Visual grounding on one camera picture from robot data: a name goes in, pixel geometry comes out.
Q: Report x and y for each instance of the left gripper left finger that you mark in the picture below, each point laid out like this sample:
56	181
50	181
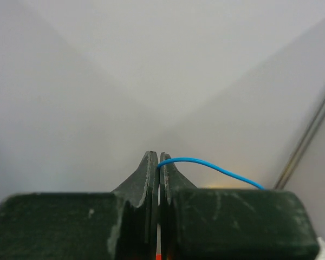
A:
121	224

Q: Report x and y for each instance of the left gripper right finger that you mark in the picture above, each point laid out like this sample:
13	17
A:
230	223

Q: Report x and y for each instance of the white cloth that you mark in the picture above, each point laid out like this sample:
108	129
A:
321	254

